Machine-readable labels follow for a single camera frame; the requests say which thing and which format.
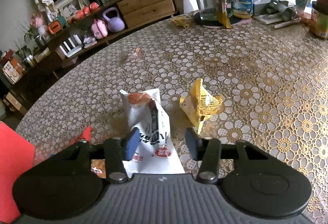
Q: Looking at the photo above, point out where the small clear candy wrapper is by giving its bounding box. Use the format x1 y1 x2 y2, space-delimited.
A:
129 47 142 60

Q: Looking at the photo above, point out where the orange and white box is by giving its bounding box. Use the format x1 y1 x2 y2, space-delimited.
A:
2 58 24 84

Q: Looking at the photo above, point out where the orange snack packet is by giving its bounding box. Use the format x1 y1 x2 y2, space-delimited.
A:
91 160 106 179

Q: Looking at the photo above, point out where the yellow snack packet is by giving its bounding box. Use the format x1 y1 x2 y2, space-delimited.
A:
179 78 224 135

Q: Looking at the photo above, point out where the white snack packet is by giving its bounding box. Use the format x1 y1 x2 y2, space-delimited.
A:
119 88 185 180

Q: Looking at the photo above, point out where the wooden television cabinet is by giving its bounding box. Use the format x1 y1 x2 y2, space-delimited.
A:
49 0 179 61

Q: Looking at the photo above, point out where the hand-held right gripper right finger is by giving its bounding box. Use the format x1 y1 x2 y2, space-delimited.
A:
186 127 272 184

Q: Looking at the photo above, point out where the grey box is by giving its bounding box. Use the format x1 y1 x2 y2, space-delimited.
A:
252 0 296 17

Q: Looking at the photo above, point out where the red cardboard box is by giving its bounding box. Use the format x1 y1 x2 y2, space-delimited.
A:
0 122 36 217

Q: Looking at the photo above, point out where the stack of papers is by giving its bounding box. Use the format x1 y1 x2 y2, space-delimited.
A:
255 12 302 29

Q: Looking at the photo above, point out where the dark round coaster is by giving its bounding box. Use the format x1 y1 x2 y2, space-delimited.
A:
193 10 232 28

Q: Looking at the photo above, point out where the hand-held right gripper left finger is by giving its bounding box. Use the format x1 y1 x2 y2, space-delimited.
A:
49 127 140 184

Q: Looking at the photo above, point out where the drinking glass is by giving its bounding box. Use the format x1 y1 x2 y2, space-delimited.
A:
194 0 217 21

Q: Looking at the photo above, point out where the pink flower bouquet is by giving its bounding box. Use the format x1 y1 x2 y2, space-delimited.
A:
30 13 46 36

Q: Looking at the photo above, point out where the cardboard box with tape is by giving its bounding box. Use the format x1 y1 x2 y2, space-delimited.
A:
4 92 22 112

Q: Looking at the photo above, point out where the small brown jar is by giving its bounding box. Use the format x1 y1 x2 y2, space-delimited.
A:
310 1 328 40

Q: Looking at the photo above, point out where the dark low cabinet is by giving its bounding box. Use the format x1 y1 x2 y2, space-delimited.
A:
0 45 67 115

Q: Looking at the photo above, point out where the white router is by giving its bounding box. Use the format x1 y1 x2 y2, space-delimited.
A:
59 35 84 58

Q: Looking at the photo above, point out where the white photo frame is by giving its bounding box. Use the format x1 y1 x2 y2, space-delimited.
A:
58 0 87 19

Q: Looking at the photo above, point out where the stack of booklets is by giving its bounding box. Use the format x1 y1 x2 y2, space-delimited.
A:
82 35 97 49

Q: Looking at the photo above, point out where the red snack packet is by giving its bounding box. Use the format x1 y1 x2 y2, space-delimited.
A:
69 125 92 147

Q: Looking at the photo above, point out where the glass vase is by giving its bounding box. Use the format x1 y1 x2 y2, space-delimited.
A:
34 34 47 48

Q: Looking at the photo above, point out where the crumpled yellow wrapper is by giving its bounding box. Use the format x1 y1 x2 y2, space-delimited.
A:
172 16 191 29

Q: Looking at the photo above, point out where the green plant in glass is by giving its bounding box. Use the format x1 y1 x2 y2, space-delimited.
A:
15 39 36 67

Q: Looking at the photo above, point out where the small cardboard box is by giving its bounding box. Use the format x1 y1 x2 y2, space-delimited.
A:
33 47 51 63

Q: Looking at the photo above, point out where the pink bag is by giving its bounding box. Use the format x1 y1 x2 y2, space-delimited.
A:
91 18 108 40

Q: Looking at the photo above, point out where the purple kettlebell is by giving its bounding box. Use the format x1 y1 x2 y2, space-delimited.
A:
102 7 125 33

